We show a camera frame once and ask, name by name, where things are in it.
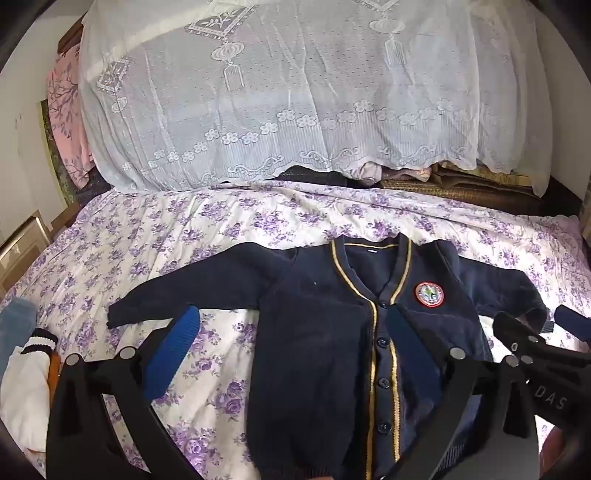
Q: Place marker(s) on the pale pink cloth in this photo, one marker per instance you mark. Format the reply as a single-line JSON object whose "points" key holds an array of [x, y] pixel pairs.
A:
{"points": [[397, 174]]}

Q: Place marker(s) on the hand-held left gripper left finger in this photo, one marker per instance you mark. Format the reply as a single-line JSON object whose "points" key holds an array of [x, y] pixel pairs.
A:
{"points": [[173, 355]]}

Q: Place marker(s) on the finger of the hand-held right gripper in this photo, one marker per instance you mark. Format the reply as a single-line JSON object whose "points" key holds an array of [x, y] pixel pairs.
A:
{"points": [[512, 330], [572, 321]]}

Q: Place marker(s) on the orange cloth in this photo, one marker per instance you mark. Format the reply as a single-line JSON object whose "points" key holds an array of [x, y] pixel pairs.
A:
{"points": [[54, 374]]}

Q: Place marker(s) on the pink floral blanket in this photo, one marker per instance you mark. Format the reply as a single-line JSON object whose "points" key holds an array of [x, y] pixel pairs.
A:
{"points": [[67, 106]]}

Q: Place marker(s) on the white lace cover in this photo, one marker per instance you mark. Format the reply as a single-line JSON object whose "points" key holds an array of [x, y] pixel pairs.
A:
{"points": [[277, 69]]}

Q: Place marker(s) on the wooden bedside furniture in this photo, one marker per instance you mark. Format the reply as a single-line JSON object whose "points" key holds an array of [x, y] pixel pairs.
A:
{"points": [[23, 244]]}

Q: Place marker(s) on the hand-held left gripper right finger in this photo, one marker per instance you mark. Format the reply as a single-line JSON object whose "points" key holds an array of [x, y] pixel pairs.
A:
{"points": [[411, 355]]}

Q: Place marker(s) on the purple floral bedsheet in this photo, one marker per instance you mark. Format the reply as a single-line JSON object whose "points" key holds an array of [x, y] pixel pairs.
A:
{"points": [[161, 240]]}

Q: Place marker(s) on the navy knit cardigan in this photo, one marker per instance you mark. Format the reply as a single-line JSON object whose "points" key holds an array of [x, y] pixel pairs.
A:
{"points": [[314, 350]]}

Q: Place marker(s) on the blue denim garment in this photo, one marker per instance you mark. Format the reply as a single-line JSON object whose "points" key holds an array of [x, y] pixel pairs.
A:
{"points": [[14, 332]]}

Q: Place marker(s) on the person's right hand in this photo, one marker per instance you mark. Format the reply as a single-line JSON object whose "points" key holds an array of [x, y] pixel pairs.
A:
{"points": [[554, 459]]}

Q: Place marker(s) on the dark cloth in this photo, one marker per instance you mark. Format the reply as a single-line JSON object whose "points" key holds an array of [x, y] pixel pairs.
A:
{"points": [[314, 174]]}

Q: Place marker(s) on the white garment with striped cuff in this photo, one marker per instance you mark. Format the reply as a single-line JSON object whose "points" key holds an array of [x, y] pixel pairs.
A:
{"points": [[23, 392]]}

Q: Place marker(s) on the green patterned cloth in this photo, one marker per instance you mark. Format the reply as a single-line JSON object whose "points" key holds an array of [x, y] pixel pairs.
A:
{"points": [[55, 170]]}

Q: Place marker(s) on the brown wooden headboard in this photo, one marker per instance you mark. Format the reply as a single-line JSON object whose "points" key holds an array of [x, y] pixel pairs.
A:
{"points": [[71, 37]]}

